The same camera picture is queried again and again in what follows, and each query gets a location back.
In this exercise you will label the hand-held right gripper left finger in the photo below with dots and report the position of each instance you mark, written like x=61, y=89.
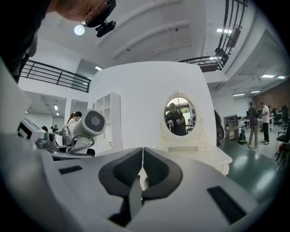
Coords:
x=90, y=181

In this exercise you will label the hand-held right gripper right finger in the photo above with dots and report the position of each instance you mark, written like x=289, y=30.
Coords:
x=192, y=181

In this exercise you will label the white shelf unit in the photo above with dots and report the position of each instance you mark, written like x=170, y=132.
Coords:
x=113, y=117

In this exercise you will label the round ceiling light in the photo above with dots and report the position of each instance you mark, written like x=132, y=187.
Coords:
x=79, y=30

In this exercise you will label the person's glasses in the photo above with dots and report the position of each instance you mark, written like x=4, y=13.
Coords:
x=95, y=15

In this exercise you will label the white hair dryer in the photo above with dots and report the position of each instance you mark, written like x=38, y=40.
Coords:
x=90, y=123

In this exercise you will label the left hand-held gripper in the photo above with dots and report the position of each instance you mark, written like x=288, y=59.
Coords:
x=31, y=130

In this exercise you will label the black office chair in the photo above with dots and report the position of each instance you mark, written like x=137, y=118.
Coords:
x=283, y=138

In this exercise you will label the black head camera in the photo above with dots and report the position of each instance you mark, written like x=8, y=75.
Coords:
x=105, y=28

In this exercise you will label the person's head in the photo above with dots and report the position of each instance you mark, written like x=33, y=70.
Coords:
x=74, y=9

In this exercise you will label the cream ornate dressing table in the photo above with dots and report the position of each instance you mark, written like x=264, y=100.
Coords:
x=204, y=156

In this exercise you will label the person's black clothing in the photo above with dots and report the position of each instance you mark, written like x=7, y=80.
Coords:
x=18, y=34

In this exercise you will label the small grey shelf cabinet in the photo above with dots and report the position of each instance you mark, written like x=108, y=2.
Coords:
x=231, y=127

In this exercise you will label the rectangular ceiling light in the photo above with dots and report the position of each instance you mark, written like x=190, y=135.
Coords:
x=223, y=30

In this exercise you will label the oval white-framed mirror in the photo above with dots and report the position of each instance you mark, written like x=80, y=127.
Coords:
x=180, y=116

